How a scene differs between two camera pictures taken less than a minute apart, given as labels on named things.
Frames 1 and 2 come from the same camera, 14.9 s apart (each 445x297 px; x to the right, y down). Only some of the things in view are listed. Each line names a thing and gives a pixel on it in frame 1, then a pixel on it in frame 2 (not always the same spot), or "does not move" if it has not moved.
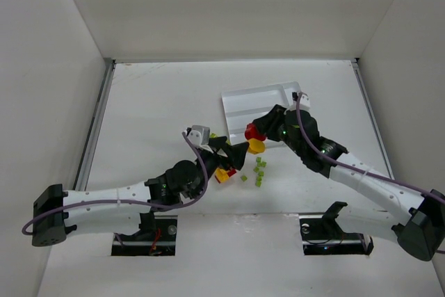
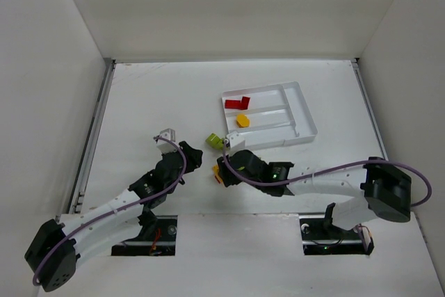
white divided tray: [243, 108] does not move
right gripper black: [274, 124] → [229, 168]
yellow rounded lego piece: [256, 146] → [242, 120]
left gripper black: [220, 154] → [188, 157]
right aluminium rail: [361, 82] does not move
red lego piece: [252, 132] → [240, 104]
